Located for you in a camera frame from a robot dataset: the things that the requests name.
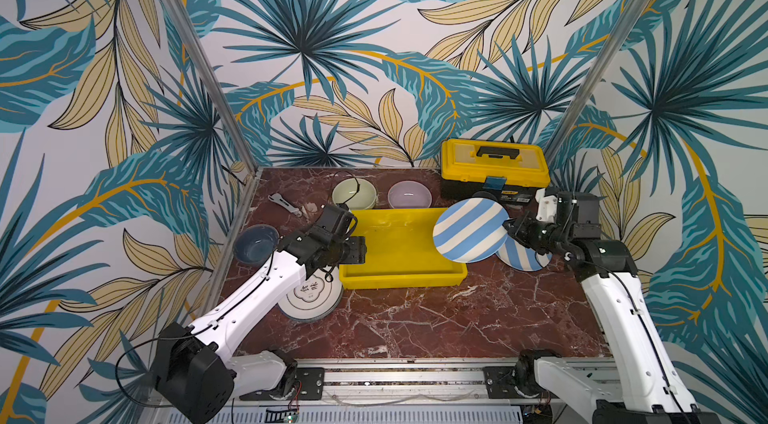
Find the metal wrench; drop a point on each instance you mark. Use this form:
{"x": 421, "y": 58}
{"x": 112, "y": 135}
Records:
{"x": 278, "y": 199}

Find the yellow plastic bin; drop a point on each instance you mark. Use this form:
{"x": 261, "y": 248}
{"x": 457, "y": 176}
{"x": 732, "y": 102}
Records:
{"x": 400, "y": 252}

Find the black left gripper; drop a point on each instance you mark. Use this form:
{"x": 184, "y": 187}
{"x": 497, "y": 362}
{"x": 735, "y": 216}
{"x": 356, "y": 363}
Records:
{"x": 346, "y": 249}

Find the yellow black plastic toolbox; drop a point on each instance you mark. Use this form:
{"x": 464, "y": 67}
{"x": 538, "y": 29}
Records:
{"x": 509, "y": 173}

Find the dark blue bowl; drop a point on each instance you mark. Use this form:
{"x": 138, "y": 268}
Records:
{"x": 255, "y": 245}

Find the pale green bowl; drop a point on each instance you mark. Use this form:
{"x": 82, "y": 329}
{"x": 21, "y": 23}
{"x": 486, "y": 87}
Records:
{"x": 355, "y": 193}

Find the blue striped plate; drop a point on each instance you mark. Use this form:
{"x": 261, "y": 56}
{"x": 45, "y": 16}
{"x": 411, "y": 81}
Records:
{"x": 471, "y": 230}
{"x": 522, "y": 258}

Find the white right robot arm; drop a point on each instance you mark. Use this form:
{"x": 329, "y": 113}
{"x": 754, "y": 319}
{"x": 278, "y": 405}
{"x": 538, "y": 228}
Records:
{"x": 651, "y": 390}

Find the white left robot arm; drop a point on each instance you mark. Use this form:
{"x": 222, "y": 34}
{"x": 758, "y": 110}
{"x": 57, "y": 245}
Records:
{"x": 194, "y": 368}

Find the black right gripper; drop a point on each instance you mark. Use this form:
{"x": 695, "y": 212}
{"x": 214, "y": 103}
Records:
{"x": 522, "y": 231}

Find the lilac bowl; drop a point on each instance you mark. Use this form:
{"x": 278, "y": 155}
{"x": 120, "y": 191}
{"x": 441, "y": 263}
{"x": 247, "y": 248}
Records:
{"x": 409, "y": 194}

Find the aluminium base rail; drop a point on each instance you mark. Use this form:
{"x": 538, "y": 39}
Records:
{"x": 409, "y": 390}

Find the white plate green rings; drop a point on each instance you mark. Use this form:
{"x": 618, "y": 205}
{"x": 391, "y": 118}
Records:
{"x": 309, "y": 301}

